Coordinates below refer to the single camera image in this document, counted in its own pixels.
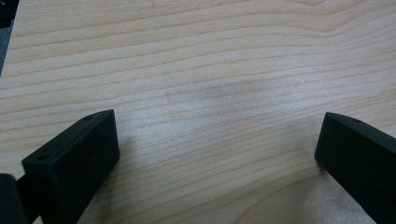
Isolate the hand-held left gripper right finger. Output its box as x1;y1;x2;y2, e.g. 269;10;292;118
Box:
314;111;396;224

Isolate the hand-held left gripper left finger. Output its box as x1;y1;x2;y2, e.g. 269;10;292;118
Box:
21;108;120;224

